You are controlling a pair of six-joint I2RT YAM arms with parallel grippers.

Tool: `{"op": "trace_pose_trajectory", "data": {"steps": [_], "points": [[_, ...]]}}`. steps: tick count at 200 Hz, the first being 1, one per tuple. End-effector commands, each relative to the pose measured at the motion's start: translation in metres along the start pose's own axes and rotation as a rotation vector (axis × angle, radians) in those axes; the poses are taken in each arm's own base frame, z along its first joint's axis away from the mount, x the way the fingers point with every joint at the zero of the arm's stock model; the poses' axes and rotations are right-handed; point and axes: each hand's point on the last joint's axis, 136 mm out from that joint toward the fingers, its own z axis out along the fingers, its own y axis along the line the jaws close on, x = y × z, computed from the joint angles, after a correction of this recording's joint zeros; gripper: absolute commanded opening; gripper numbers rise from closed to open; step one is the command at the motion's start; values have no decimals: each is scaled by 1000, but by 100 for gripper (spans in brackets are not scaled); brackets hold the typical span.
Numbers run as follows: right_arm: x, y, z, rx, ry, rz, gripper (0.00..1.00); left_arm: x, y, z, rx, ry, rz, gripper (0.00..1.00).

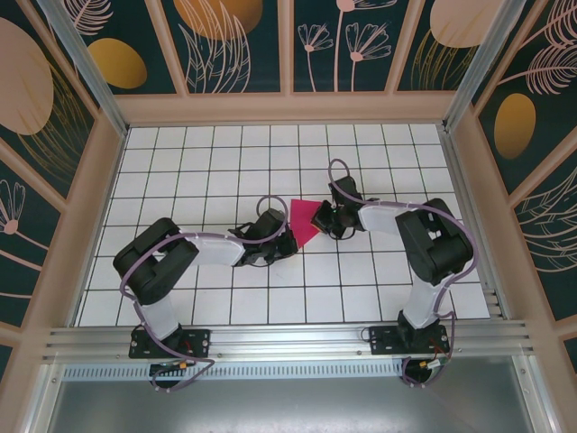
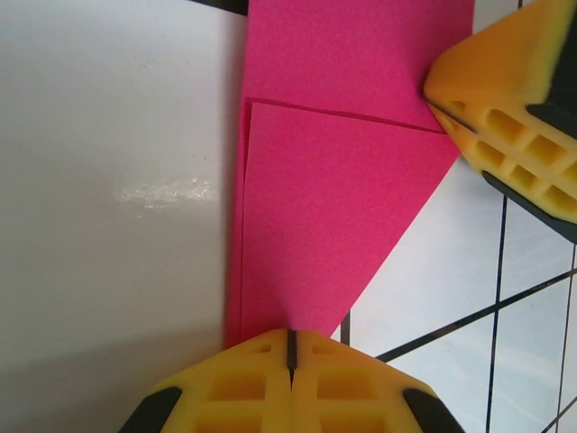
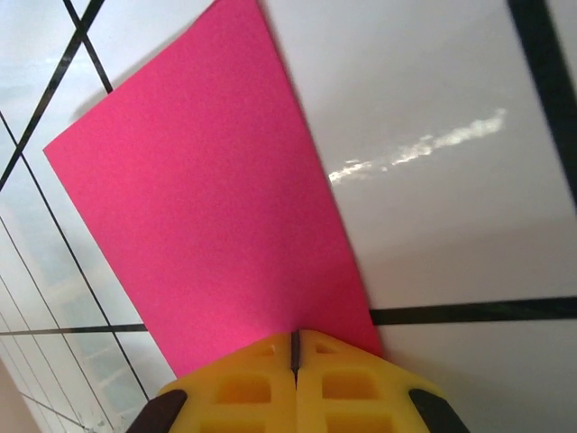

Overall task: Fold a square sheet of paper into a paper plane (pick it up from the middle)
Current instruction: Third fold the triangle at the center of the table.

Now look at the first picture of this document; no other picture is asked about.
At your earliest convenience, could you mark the pink paper sheet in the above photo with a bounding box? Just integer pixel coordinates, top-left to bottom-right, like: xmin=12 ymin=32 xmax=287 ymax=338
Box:
xmin=288 ymin=198 xmax=326 ymax=251

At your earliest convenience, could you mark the small controller board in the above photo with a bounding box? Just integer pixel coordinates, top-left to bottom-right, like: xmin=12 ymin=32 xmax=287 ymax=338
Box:
xmin=417 ymin=355 xmax=453 ymax=373
xmin=150 ymin=359 xmax=202 ymax=376

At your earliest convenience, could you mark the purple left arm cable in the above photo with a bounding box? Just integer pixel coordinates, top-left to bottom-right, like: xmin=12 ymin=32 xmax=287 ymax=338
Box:
xmin=120 ymin=195 xmax=289 ymax=394

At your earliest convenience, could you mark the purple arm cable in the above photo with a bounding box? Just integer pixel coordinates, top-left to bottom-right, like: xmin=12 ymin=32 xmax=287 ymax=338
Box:
xmin=327 ymin=158 xmax=478 ymax=390
xmin=120 ymin=195 xmax=289 ymax=394

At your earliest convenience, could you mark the aluminium mounting rail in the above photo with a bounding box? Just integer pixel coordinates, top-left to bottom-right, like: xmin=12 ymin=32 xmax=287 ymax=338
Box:
xmin=42 ymin=318 xmax=536 ymax=362

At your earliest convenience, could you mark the aluminium side rail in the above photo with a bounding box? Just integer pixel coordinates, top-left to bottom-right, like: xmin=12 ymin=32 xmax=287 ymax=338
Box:
xmin=437 ymin=124 xmax=515 ymax=322

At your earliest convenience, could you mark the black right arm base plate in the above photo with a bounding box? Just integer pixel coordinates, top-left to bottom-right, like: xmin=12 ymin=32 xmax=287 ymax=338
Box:
xmin=368 ymin=323 xmax=450 ymax=357

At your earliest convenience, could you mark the slotted grey cable duct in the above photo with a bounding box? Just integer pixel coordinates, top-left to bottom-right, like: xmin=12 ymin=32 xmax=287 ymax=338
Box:
xmin=62 ymin=364 xmax=407 ymax=381

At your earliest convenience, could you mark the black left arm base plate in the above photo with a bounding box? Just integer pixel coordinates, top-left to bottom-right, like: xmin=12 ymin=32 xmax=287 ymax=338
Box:
xmin=129 ymin=325 xmax=213 ymax=360

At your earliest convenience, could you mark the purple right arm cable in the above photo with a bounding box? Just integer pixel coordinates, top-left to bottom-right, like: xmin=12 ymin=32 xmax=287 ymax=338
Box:
xmin=327 ymin=158 xmax=478 ymax=390

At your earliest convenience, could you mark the aluminium corner post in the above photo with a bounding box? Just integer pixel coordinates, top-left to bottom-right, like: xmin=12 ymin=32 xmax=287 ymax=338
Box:
xmin=35 ymin=0 xmax=132 ymax=137
xmin=441 ymin=0 xmax=519 ymax=133

